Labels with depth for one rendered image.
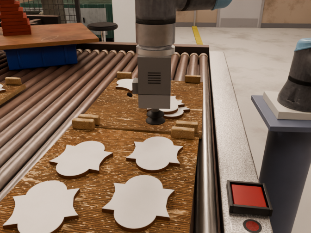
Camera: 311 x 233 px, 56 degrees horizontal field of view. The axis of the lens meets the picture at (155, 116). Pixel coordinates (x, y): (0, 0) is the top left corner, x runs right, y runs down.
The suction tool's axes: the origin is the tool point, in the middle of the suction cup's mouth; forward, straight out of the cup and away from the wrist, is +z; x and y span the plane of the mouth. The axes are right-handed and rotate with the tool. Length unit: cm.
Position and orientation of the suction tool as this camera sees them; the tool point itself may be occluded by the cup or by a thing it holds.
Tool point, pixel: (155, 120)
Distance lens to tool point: 64.1
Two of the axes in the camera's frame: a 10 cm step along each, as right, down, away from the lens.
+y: -0.5, 4.4, -9.0
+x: 10.0, 0.2, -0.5
